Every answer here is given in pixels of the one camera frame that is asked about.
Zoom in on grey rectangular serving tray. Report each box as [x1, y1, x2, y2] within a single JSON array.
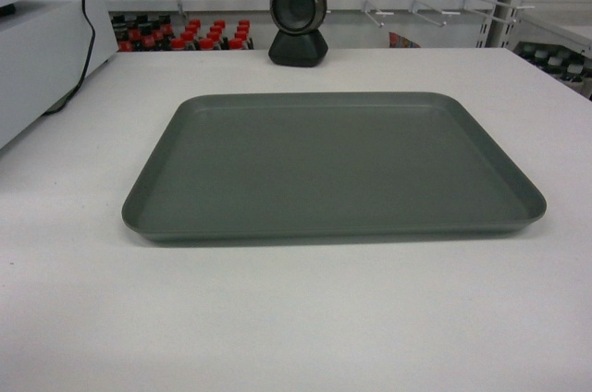
[[122, 92, 547, 242]]

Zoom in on black barcode scanner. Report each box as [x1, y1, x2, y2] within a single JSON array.
[[268, 0, 328, 67]]

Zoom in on black power cable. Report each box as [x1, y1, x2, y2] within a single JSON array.
[[42, 0, 98, 111]]

